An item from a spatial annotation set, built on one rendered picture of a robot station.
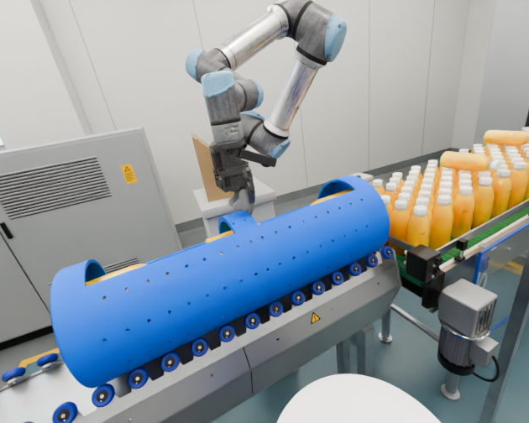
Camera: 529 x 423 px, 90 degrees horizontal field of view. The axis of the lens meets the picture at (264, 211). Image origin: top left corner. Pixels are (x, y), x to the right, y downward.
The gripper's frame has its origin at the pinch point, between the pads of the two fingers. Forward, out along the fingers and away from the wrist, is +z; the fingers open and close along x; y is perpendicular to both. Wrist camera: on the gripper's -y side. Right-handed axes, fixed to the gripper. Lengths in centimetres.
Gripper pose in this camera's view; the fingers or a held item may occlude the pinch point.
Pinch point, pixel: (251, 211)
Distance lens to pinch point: 74.8
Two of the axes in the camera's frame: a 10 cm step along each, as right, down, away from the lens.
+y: -8.8, 3.1, -3.6
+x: 4.4, 2.9, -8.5
